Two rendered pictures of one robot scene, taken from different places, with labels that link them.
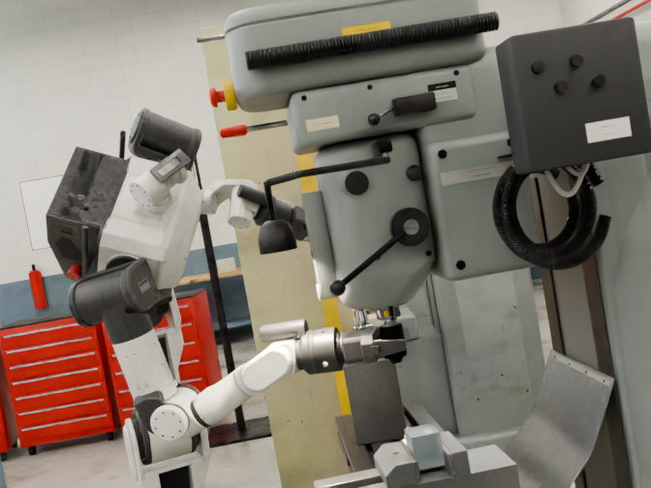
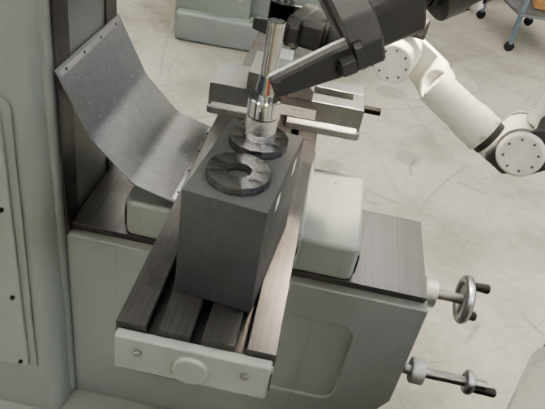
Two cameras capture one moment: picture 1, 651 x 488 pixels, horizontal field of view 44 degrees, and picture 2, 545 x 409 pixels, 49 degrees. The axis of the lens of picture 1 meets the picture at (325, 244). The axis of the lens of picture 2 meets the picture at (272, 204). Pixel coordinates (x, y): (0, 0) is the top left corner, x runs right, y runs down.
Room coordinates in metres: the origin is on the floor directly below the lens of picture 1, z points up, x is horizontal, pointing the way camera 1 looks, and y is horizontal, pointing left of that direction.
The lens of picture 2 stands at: (2.65, 0.07, 1.61)
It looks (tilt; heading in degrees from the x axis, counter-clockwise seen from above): 36 degrees down; 187
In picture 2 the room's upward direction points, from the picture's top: 10 degrees clockwise
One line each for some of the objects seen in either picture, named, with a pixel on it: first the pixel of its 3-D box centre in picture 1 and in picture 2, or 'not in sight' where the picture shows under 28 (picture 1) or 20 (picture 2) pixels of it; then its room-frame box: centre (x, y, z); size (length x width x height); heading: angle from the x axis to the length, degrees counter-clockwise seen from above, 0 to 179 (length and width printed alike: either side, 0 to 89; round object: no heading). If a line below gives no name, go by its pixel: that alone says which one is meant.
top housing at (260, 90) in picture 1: (350, 48); not in sight; (1.57, -0.11, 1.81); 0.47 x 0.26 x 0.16; 94
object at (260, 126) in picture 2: not in sight; (261, 119); (1.87, -0.05, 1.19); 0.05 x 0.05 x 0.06
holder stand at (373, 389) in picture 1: (373, 387); (241, 208); (1.92, -0.05, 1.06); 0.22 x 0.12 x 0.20; 178
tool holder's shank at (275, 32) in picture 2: (358, 301); (271, 60); (1.87, -0.05, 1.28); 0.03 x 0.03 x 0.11
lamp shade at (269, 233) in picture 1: (275, 234); not in sight; (1.52, 0.09, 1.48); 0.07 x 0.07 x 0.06
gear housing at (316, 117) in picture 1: (375, 112); not in sight; (1.57, -0.14, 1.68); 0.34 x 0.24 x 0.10; 94
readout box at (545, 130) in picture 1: (573, 97); not in sight; (1.25, -0.42, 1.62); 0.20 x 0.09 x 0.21; 94
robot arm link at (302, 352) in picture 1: (292, 348); (388, 45); (1.61, 0.10, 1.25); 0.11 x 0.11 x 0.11; 79
